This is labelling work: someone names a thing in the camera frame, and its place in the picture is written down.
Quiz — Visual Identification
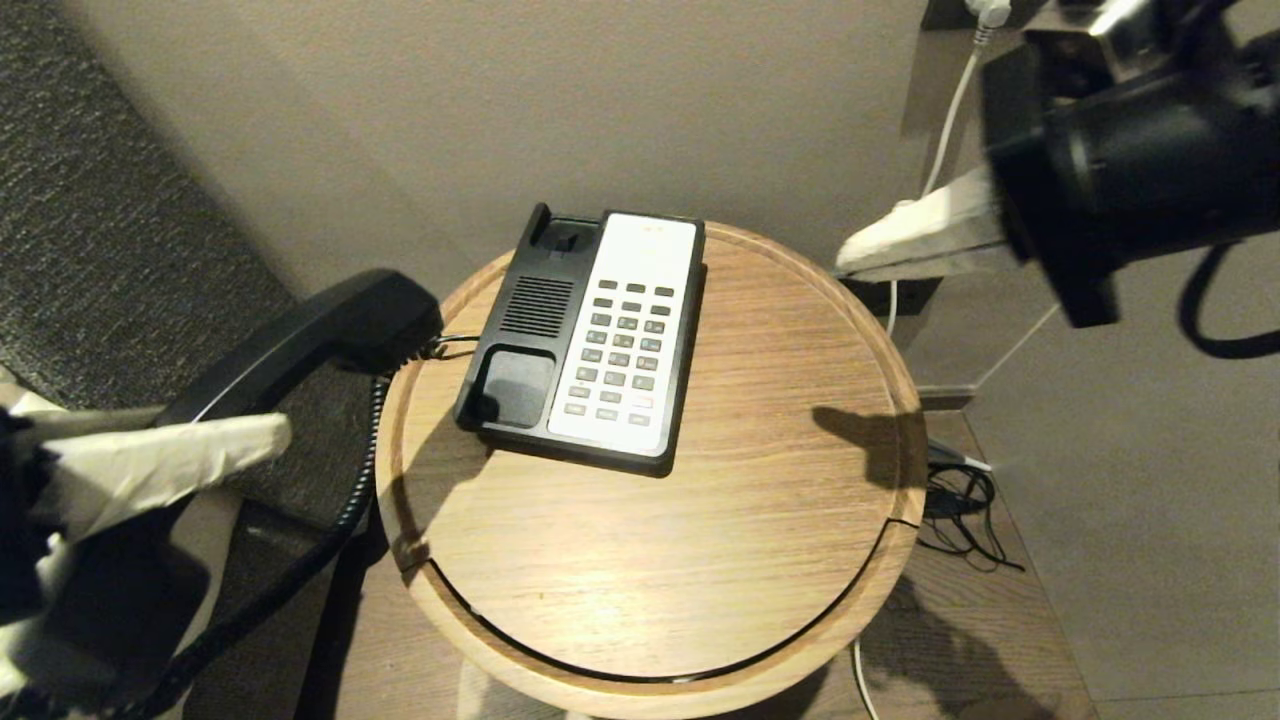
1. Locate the round wooden side table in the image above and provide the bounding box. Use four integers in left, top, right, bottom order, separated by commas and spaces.
375, 222, 926, 717

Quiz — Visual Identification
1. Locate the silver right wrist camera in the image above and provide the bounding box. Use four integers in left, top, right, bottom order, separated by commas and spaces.
1025, 0, 1171, 89

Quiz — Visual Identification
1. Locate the black coiled phone cord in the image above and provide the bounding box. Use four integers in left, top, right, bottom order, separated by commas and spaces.
100, 335, 481, 720

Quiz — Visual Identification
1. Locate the dark grey fabric headboard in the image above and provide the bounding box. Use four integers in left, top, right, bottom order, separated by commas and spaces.
0, 0, 386, 531

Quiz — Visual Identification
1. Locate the black power adapter with cables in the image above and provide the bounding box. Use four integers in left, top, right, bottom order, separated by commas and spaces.
912, 465, 1026, 576

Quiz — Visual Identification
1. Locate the white wall plug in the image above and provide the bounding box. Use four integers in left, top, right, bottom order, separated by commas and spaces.
962, 0, 1011, 49

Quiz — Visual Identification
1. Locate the grey silver-tipped rod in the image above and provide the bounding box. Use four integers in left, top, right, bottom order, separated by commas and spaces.
925, 440, 993, 473

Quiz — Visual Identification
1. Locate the white power cable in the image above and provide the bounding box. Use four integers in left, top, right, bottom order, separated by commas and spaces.
850, 28, 986, 720

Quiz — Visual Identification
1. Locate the small black wall socket plate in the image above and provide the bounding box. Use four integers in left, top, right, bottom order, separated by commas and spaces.
835, 275, 944, 319

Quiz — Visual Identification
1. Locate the black and white telephone base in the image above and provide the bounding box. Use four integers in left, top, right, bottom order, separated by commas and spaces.
453, 202, 707, 478

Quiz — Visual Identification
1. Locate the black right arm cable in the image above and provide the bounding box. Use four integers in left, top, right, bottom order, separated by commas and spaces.
1178, 243, 1280, 359

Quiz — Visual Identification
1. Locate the large black wall socket plate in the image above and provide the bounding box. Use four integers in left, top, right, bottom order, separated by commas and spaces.
922, 0, 1031, 31

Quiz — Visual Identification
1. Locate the dark grey bed frame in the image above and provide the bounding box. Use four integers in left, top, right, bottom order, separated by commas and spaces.
185, 500, 346, 720

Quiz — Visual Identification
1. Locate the black telephone handset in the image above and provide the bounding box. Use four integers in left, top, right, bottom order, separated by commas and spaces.
150, 268, 446, 433

